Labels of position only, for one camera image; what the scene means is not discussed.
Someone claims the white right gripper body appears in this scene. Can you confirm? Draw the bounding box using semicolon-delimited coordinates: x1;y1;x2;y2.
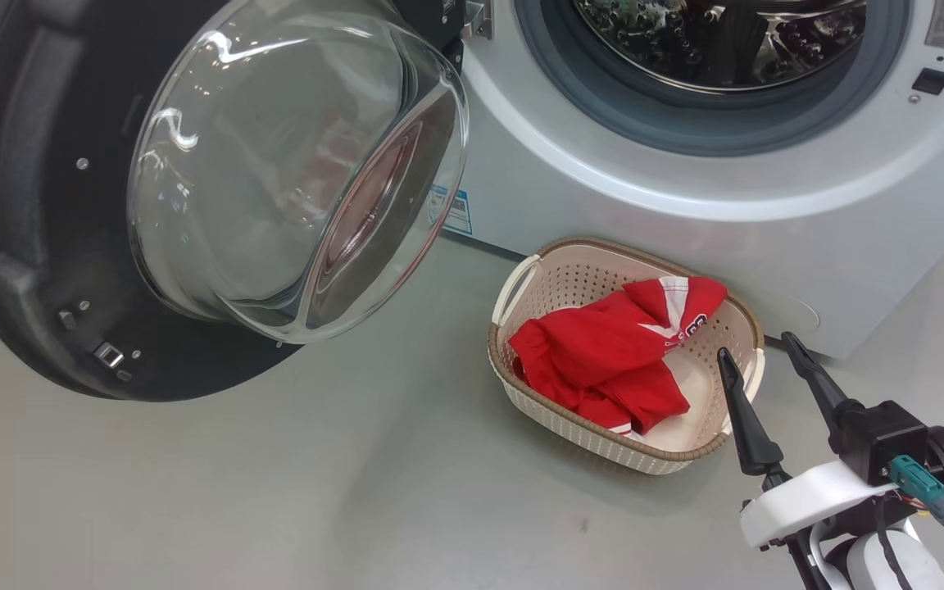
738;426;944;590

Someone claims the red white-striped garment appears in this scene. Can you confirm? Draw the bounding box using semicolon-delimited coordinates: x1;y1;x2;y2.
507;276;729;437

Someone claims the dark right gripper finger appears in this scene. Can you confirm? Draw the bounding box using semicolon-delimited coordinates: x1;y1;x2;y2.
780;331;865;452
716;347;786;478

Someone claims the blue white energy label sticker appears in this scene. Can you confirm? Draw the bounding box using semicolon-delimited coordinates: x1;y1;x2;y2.
431;184;474;238

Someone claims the right arm twisted black cable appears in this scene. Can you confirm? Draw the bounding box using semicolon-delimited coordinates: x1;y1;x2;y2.
874;496;916;590

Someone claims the white front-load washing machine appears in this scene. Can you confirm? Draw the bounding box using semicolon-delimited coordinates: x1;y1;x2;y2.
394;0;944;362

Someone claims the dark grey glass washer door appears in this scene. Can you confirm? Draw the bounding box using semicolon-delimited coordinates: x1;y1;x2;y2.
0;0;473;403

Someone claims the cream perforated laundry basket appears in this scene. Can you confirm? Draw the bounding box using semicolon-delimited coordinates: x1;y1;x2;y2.
487;236;766;476

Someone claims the right arm teal plug cable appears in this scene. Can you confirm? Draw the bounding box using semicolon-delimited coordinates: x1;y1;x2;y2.
888;455;944;552

